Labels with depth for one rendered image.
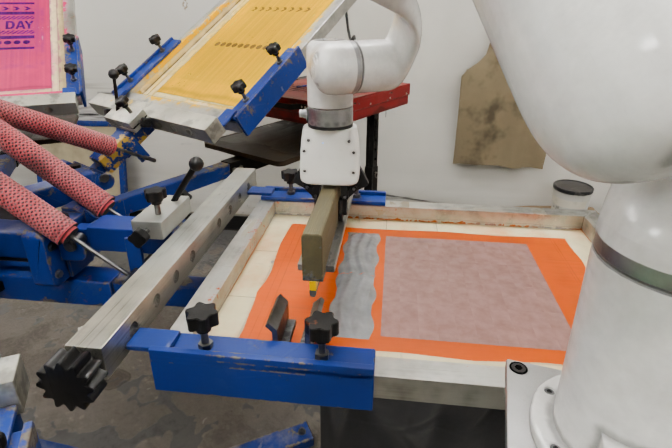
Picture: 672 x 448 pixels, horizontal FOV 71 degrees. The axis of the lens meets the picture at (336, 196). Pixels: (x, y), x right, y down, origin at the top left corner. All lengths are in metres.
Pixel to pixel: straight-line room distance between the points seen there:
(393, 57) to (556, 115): 0.49
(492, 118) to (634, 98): 2.62
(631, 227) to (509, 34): 0.13
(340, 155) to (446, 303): 0.31
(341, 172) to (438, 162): 2.16
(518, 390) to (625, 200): 0.20
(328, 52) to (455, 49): 2.16
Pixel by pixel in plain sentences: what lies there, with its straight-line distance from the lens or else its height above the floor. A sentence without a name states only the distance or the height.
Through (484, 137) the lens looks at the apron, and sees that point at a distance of 2.84.
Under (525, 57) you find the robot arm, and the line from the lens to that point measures 0.25.
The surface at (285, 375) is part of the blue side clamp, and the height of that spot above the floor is 0.99.
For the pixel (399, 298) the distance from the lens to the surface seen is 0.85.
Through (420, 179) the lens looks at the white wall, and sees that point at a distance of 2.95.
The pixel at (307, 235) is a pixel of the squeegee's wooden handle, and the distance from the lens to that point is 0.65.
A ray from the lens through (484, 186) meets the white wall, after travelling 3.01.
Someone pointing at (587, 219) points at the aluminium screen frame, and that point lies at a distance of 1.18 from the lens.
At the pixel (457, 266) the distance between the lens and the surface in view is 0.96.
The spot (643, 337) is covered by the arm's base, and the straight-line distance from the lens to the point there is 0.33.
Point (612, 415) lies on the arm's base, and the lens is 0.37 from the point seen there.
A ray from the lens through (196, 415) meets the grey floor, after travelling 2.02.
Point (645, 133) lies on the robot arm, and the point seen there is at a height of 1.39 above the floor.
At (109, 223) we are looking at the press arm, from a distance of 1.01.
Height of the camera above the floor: 1.44
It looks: 22 degrees down
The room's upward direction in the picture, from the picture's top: straight up
